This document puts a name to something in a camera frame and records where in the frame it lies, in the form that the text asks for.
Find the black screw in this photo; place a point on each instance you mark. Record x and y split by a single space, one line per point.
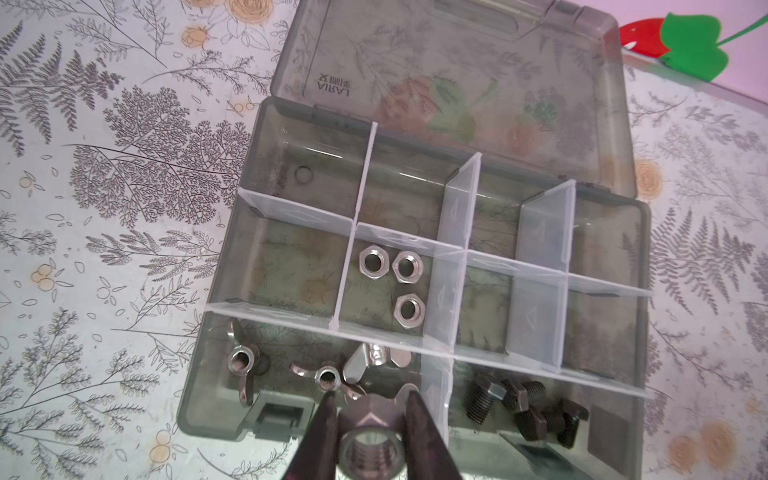
573 414
521 395
483 392

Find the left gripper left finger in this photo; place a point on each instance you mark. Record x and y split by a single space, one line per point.
316 455

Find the silver wing nut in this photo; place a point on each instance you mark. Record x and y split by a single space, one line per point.
245 361
369 355
327 378

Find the grey compartment organizer box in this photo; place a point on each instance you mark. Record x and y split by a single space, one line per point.
490 137

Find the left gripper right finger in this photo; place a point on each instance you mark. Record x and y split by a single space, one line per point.
426 453

